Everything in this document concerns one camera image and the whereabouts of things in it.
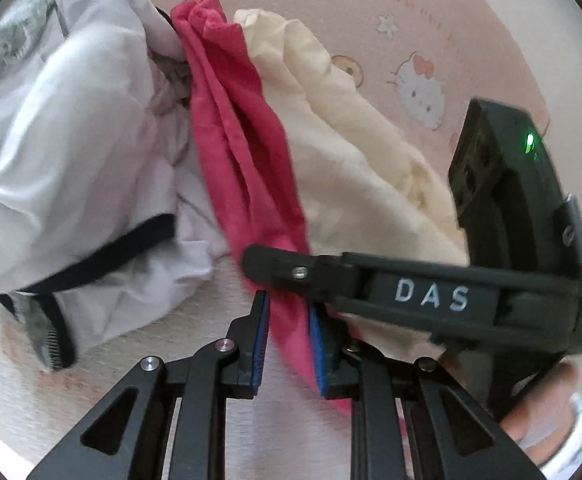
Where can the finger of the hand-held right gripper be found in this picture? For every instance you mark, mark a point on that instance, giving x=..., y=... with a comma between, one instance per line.
x=291, y=270

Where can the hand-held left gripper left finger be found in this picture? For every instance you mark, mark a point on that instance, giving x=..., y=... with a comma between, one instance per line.
x=260, y=350

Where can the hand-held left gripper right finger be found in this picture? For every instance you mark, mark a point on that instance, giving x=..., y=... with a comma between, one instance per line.
x=318, y=355

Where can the cream garment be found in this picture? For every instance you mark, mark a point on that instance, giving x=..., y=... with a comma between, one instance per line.
x=361, y=170

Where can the red garment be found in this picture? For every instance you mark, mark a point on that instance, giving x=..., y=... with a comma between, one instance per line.
x=236, y=160

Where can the person's right forearm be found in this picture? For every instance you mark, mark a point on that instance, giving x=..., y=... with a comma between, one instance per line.
x=571, y=442

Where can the person's right hand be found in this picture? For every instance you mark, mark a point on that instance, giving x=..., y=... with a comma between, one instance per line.
x=546, y=400

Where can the white garment with black trim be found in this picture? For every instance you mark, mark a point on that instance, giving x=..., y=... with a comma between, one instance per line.
x=71, y=135

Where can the pink cartoon printed blanket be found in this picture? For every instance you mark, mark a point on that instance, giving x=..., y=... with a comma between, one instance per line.
x=371, y=10

